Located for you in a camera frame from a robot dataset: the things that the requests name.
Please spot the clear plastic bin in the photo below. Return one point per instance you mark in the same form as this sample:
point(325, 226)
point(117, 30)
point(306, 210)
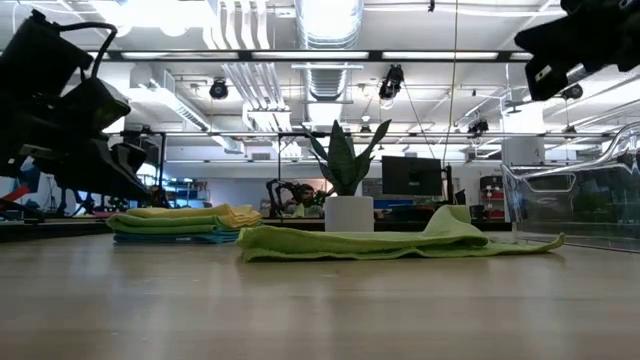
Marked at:
point(575, 200)

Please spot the black background robot arm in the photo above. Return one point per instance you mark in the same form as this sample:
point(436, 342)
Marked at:
point(277, 192)

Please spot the black aluminium rig frame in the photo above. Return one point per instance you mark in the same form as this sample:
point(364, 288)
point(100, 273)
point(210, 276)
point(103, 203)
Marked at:
point(245, 55)

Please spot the lime microfiber towel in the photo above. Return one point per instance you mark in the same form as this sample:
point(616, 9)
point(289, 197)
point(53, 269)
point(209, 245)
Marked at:
point(375, 245)

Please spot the person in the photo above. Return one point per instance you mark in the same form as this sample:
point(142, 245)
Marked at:
point(306, 200)

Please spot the white plant pot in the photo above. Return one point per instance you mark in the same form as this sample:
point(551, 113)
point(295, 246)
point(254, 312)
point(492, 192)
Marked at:
point(349, 212)

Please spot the blue and red machine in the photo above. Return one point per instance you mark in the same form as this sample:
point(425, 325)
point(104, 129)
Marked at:
point(22, 187)

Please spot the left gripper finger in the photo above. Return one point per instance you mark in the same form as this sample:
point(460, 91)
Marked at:
point(95, 177)
point(130, 156)

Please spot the black monitor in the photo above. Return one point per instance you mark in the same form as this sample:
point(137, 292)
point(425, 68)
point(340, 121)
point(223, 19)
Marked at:
point(411, 176)

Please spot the green snake plant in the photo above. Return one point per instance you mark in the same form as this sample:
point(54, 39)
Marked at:
point(342, 160)

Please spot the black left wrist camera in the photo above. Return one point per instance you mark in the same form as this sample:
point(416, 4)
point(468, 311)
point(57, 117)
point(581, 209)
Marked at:
point(97, 105)

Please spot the yellow microfiber towel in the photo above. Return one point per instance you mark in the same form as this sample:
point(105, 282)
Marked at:
point(200, 212)

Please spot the blue microfiber towel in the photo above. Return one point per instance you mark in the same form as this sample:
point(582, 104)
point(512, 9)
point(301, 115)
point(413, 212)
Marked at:
point(175, 238)

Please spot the black ceiling spotlight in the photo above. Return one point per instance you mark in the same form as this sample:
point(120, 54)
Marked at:
point(478, 126)
point(218, 90)
point(391, 82)
point(571, 91)

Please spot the red and white device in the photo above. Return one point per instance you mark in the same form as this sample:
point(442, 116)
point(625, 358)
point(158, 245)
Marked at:
point(492, 192)

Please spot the green microfiber towel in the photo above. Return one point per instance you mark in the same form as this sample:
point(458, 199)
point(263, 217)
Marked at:
point(160, 223)

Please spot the blue storage shelf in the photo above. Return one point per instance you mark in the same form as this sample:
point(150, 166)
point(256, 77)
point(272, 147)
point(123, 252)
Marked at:
point(187, 195)

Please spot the black background table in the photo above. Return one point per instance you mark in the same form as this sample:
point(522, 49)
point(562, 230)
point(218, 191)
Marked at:
point(50, 231)

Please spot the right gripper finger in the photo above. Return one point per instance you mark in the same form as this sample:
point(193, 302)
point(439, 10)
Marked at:
point(560, 40)
point(547, 77)

